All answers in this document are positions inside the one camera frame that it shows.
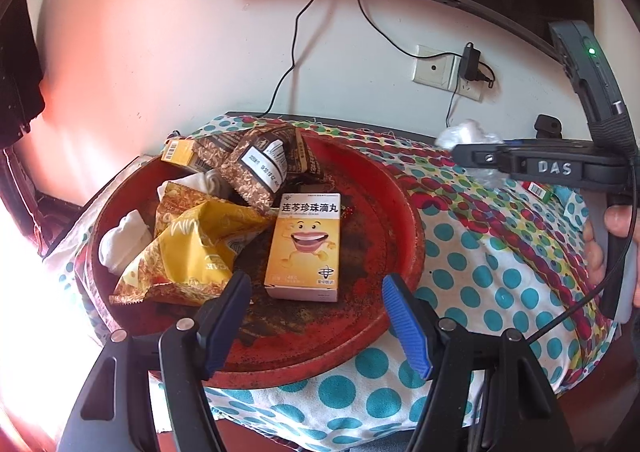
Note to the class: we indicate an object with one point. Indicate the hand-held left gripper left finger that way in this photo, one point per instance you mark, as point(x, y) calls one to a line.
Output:
point(225, 332)

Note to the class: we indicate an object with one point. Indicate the person's right hand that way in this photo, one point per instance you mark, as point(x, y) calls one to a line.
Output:
point(622, 222)

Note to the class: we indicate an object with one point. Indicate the red round tray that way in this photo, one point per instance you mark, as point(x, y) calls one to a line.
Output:
point(350, 282)

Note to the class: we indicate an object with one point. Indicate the white antenna wall outlet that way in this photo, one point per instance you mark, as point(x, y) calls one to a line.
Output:
point(432, 70)

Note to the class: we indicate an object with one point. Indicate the black plug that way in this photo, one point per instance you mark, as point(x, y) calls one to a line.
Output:
point(486, 76)

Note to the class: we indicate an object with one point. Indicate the small yellow box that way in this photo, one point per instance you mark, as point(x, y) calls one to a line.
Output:
point(177, 152)

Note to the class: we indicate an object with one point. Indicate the white power wall outlet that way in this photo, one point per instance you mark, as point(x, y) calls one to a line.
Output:
point(470, 91)

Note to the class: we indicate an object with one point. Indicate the yellow snack packet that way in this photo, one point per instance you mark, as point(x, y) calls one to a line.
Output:
point(190, 252)

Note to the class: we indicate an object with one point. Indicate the dark hanging clothes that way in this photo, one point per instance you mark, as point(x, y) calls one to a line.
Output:
point(20, 82)

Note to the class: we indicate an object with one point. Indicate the black clamp mount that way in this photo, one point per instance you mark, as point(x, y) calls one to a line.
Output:
point(547, 125)

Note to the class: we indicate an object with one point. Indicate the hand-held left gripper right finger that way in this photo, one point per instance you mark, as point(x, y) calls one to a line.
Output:
point(407, 322)

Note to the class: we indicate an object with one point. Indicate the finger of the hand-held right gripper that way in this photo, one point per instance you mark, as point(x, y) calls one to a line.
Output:
point(475, 156)

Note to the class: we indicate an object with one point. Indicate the red and green box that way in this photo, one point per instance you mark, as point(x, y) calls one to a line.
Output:
point(539, 189)

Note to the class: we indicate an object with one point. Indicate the clear plastic bag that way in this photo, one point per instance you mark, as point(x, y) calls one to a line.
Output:
point(465, 132)

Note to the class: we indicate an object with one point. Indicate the black power adapter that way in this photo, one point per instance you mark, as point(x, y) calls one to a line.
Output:
point(470, 61)

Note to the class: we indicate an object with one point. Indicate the brown snack packet white label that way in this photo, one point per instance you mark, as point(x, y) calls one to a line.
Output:
point(250, 177)

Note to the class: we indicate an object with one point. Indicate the colourful polka-dot cloth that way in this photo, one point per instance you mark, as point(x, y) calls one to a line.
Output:
point(475, 272)

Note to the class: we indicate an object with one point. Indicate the yellow smiling-mouth medicine box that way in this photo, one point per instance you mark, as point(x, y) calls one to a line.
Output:
point(300, 252)

